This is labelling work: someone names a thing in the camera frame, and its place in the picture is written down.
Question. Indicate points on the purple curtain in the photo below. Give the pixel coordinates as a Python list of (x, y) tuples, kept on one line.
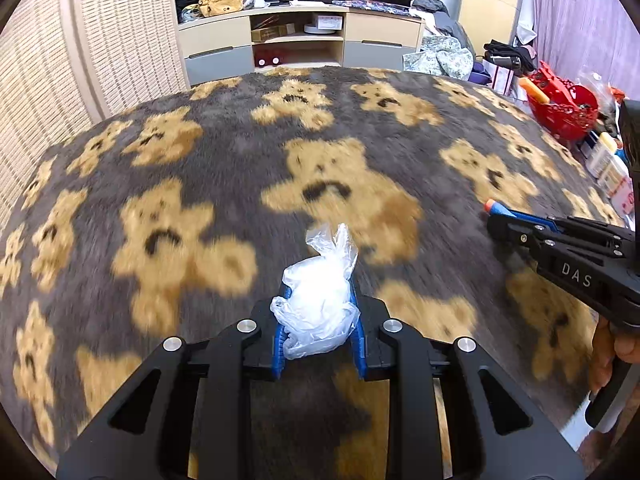
[(580, 15)]

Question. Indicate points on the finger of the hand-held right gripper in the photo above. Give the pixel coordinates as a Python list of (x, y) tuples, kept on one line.
[(510, 236), (525, 216)]

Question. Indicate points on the beige and grey TV cabinet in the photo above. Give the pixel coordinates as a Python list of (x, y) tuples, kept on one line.
[(220, 35)]

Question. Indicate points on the clear plastic bag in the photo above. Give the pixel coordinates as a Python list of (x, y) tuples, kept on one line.
[(315, 305)]

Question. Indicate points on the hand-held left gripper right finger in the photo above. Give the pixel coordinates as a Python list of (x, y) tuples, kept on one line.
[(361, 355)]

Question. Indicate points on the white paper bag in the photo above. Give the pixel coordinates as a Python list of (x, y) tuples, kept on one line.
[(502, 77)]

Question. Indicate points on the brown flat box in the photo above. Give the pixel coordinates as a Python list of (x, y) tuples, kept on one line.
[(272, 33)]

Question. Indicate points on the person's right hand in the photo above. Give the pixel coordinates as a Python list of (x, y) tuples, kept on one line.
[(602, 355)]

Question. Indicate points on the cream bottle with orange label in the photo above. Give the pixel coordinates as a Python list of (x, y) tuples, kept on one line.
[(612, 175)]

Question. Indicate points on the bear print fleece blanket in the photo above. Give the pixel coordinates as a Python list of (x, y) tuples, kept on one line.
[(225, 185)]

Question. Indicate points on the white round box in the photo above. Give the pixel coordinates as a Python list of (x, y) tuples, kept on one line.
[(324, 24)]

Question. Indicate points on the beige woven sliding door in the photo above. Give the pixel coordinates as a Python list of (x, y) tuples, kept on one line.
[(75, 60)]

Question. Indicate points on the dark clothes pile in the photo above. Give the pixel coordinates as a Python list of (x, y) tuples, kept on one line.
[(440, 15)]

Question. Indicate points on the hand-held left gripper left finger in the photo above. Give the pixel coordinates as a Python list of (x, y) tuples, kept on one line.
[(278, 355)]

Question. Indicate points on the beige wardrobe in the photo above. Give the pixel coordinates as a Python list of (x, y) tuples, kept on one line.
[(492, 0)]

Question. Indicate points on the red plastic basket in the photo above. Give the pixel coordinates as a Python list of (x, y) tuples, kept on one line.
[(562, 105)]

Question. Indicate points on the camouflage cloth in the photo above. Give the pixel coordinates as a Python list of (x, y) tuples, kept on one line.
[(442, 60)]

